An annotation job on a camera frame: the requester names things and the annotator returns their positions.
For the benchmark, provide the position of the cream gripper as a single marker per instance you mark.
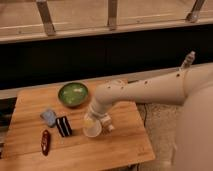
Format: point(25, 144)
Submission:
point(90, 117)

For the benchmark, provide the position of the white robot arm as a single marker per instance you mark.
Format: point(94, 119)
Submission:
point(192, 88)

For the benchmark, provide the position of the green ceramic bowl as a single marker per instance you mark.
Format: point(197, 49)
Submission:
point(73, 94)

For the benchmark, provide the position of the white small bottle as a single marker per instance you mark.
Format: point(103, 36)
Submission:
point(107, 123)

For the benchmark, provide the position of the blue crumpled cloth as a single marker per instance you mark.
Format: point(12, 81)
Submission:
point(49, 117)

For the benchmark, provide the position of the wooden cutting board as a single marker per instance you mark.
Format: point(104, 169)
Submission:
point(127, 144)

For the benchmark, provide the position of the middle metal railing post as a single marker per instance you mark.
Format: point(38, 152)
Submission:
point(112, 14)

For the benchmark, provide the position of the metal railing post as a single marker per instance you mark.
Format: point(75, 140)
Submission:
point(112, 14)
point(44, 12)
point(193, 15)

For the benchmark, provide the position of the left metal railing post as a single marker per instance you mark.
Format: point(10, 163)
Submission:
point(44, 12)

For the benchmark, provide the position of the right metal railing post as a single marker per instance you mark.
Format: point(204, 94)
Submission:
point(193, 15)

